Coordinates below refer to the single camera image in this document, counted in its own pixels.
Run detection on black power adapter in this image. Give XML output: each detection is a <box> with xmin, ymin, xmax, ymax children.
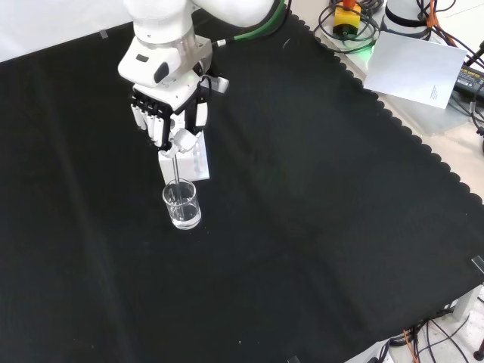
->
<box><xmin>452</xmin><ymin>64</ymin><xmax>484</xmax><ymax>96</ymax></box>

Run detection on clear glass beaker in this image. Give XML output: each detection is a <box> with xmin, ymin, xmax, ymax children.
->
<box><xmin>162</xmin><ymin>179</ymin><xmax>202</xmax><ymax>231</ymax></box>

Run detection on black floor cables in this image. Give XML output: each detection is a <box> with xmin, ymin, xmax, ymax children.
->
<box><xmin>388</xmin><ymin>306</ymin><xmax>484</xmax><ymax>363</ymax></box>

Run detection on silver bench frame post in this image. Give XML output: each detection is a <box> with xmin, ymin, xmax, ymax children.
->
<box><xmin>452</xmin><ymin>284</ymin><xmax>484</xmax><ymax>322</ymax></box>

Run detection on green cable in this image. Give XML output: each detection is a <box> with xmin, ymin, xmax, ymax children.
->
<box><xmin>211</xmin><ymin>0</ymin><xmax>293</xmax><ymax>48</ymax></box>

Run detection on white test tube rack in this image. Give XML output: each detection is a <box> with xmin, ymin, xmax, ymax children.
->
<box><xmin>157</xmin><ymin>130</ymin><xmax>211</xmax><ymax>185</ymax></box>

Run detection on yellow stop button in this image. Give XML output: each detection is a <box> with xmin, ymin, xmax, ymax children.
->
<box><xmin>332</xmin><ymin>0</ymin><xmax>363</xmax><ymax>39</ymax></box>

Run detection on thin orange floor cable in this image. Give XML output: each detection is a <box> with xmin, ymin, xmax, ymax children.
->
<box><xmin>402</xmin><ymin>327</ymin><xmax>421</xmax><ymax>363</ymax></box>

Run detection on glass rod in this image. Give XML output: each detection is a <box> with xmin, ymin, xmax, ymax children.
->
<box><xmin>171</xmin><ymin>150</ymin><xmax>185</xmax><ymax>224</ymax></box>

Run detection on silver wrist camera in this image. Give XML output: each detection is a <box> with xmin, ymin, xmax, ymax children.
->
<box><xmin>206</xmin><ymin>75</ymin><xmax>231</xmax><ymax>95</ymax></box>

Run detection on black cloth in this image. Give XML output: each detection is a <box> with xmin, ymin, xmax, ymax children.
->
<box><xmin>0</xmin><ymin>0</ymin><xmax>484</xmax><ymax>363</ymax></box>

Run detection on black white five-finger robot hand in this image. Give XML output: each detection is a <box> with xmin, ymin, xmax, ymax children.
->
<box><xmin>117</xmin><ymin>44</ymin><xmax>212</xmax><ymax>159</ymax></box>

